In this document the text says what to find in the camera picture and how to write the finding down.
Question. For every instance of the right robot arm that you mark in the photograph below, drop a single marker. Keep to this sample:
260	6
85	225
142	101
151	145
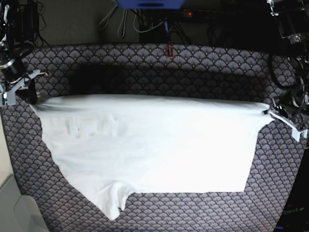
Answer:
19	29

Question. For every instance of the blue box at top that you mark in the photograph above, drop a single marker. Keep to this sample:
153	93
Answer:
150	4

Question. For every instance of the red clip on cloth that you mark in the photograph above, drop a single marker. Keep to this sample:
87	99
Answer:
169	51

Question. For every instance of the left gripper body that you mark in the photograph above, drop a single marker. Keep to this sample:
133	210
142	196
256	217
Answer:
294	106

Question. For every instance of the fan-patterned table cloth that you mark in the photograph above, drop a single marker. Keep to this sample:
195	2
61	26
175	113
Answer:
194	71

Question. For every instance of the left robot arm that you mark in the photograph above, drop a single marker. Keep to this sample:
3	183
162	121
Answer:
292	18

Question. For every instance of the black power strip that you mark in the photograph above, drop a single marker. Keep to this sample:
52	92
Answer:
205	15

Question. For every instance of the white T-shirt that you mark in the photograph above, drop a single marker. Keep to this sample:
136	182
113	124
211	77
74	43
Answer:
111	146

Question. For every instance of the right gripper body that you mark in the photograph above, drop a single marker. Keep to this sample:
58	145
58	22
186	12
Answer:
12	71

